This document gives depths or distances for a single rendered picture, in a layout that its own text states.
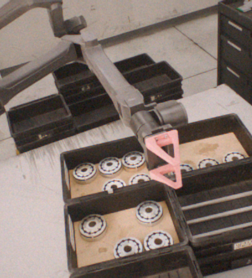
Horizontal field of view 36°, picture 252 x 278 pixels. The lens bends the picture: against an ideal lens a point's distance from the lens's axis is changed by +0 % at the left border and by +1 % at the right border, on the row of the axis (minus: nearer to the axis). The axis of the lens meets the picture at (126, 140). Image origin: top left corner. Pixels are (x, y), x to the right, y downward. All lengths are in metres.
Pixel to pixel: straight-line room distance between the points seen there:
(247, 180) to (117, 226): 0.55
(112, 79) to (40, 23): 3.36
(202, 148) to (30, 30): 2.98
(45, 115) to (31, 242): 1.26
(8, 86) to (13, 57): 3.31
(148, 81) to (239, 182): 1.48
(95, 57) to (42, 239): 0.86
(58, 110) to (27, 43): 1.75
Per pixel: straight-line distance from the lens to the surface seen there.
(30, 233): 1.75
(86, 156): 1.71
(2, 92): 1.13
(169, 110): 0.87
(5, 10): 1.45
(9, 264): 1.69
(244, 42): 2.84
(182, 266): 1.36
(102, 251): 1.44
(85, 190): 1.64
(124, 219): 1.50
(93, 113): 2.84
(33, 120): 2.75
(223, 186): 1.59
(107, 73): 1.06
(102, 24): 4.52
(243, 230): 1.33
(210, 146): 1.75
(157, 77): 2.91
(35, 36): 4.39
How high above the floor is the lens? 2.00
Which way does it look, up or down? 40 degrees down
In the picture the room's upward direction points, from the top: 11 degrees counter-clockwise
